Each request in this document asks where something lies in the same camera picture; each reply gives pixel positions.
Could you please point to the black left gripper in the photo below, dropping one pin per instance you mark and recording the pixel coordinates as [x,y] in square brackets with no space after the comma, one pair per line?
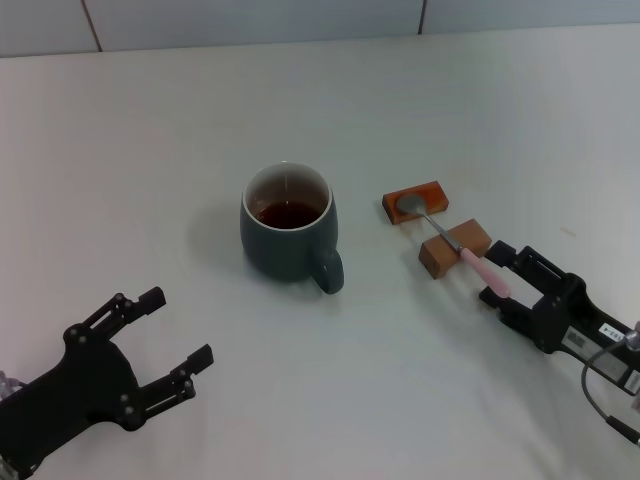
[85,385]

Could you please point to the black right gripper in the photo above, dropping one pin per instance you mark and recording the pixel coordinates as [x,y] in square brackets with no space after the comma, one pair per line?
[555,320]

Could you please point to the grey ceramic cup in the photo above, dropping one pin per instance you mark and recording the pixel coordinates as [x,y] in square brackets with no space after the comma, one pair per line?
[285,250]

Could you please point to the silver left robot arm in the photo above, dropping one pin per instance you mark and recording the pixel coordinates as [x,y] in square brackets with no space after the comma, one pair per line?
[5,470]

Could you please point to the light brown wooden spoon rest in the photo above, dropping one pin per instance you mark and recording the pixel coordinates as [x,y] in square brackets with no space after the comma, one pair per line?
[435,256]

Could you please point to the reddish brown wooden block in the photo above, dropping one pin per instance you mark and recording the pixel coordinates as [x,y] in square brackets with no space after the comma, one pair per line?
[436,195]

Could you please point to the dark brown coffee liquid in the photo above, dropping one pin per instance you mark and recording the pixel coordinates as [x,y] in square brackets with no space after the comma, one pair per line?
[287,215]

